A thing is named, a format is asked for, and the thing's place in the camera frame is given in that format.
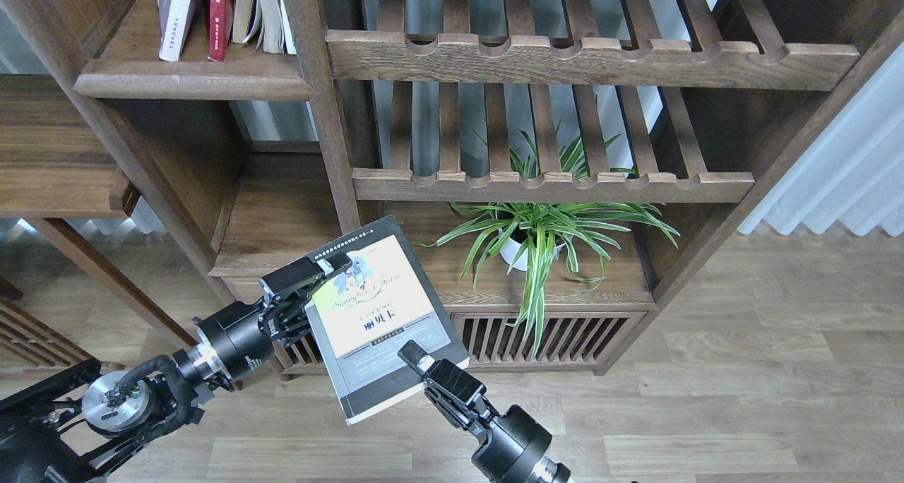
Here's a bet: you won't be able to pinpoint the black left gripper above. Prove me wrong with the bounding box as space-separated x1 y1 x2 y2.
191 252 352 392

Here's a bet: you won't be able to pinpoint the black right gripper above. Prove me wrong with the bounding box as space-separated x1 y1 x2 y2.
398 340 555 482

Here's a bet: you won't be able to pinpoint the yellow and grey thick book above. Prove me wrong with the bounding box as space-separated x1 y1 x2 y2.
306 215 470 425

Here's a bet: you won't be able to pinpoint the red book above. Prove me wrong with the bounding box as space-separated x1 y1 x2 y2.
208 0 234 62

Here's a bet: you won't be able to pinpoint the pale lavender book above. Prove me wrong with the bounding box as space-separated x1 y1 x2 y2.
157 0 199 61

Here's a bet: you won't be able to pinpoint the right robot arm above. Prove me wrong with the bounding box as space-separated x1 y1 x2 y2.
398 340 571 482

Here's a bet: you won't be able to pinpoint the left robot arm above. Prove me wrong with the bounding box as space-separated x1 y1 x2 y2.
1 252 352 482

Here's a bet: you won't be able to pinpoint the upright white books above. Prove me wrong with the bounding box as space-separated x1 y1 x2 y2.
257 0 297 55

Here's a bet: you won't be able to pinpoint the dark wooden bookshelf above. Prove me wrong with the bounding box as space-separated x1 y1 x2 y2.
2 0 902 374

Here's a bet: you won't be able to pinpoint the white plant pot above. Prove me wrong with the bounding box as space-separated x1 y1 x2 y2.
500 228 565 272

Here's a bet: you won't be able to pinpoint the upright beige book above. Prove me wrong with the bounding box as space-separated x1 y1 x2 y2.
232 0 259 43

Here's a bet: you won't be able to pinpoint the white curtain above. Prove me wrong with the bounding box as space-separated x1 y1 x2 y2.
739 47 903 237

